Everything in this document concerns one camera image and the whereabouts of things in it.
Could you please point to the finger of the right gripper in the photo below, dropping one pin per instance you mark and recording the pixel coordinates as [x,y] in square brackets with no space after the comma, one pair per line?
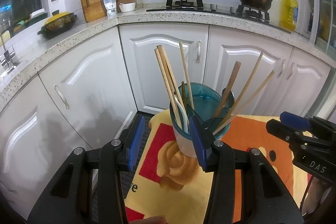
[295,122]
[283,132]

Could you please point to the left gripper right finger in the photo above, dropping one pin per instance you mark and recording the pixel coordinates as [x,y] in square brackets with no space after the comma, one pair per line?
[264,197]

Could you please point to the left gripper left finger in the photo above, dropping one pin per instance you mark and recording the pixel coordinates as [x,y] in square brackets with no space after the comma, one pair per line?
[67,197]

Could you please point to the olive brown chopstick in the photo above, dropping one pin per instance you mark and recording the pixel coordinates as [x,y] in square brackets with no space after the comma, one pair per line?
[246,103]

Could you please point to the light wooden chopstick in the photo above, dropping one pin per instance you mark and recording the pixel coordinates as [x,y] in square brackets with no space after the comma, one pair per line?
[166,81]
[186,75]
[170,74]
[242,92]

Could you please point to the wooden handled steel fork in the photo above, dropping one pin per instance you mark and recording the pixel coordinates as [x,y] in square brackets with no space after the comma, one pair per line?
[228,88]

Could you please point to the white spoon in holder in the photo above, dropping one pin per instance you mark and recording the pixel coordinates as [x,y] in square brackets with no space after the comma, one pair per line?
[184,116]

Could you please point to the floral white utensil holder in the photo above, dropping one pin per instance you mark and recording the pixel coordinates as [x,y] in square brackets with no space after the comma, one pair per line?
[206,101]

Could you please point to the yellow oil bottle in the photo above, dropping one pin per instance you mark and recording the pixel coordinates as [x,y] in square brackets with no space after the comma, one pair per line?
[288,14]

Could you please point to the yellow lidded casserole pan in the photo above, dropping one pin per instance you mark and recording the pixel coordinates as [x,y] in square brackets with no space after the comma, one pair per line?
[57,24]

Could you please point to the chrome sink faucet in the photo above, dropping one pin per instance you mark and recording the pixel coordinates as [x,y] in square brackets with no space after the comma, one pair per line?
[7,59]

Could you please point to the white small bowl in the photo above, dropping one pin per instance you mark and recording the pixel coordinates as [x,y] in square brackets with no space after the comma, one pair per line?
[127,7]

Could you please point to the white plastic pouch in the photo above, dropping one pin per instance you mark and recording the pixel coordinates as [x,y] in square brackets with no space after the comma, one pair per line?
[111,7]

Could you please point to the black gas stove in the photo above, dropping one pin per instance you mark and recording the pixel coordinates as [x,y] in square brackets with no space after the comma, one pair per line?
[241,11]

